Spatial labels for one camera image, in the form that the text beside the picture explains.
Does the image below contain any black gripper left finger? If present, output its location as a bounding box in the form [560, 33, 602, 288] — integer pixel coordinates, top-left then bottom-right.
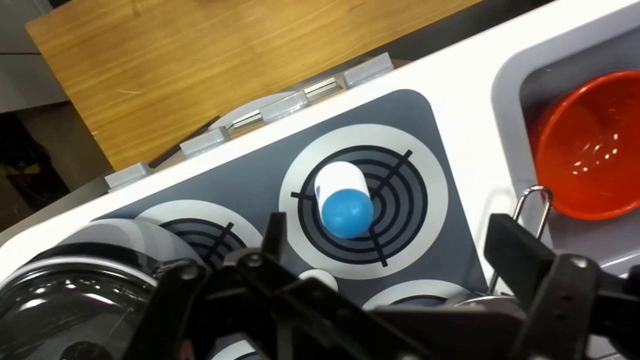
[126, 211, 429, 360]

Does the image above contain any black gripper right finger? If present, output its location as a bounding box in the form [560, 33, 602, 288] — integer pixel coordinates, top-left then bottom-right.
[483, 213, 640, 360]

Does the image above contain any blue and white ball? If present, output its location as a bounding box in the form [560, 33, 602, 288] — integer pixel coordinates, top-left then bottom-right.
[312, 159, 376, 241]

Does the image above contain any grey stove knob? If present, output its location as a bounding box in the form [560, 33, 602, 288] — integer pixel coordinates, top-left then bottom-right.
[104, 161, 153, 191]
[343, 52, 396, 91]
[179, 126, 232, 159]
[262, 88, 312, 125]

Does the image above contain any red colander bowl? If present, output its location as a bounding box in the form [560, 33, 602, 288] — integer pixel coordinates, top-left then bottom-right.
[531, 68, 640, 225]

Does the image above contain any white toy kitchen unit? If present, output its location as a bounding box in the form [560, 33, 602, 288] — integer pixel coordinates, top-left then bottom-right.
[0, 0, 640, 360]

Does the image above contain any grey oven door handle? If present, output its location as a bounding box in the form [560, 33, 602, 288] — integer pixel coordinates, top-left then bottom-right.
[213, 76, 343, 136]

